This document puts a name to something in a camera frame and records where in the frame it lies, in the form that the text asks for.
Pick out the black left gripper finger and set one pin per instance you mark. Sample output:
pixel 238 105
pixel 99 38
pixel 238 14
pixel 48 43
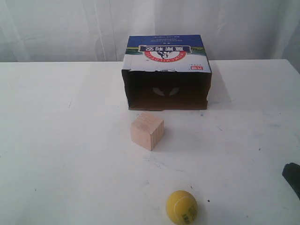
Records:
pixel 291 173

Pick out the yellow tennis ball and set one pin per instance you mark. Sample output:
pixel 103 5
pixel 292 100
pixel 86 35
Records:
pixel 181 208

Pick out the light wooden cube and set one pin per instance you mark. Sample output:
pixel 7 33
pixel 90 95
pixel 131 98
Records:
pixel 147 130

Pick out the blue white cardboard box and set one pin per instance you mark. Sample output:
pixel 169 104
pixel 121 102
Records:
pixel 166 72

